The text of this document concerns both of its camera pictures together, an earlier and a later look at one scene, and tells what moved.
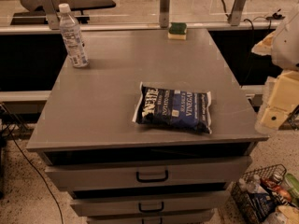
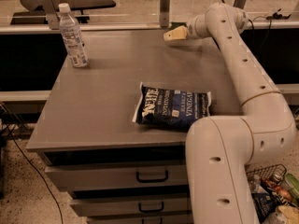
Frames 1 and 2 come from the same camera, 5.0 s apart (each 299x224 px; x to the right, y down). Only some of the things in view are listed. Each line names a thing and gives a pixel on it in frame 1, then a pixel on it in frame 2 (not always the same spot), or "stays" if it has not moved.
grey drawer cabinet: [118, 171] stays
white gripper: [288, 49] to [191, 29]
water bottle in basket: [254, 186] stays
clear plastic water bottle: [73, 37] stays
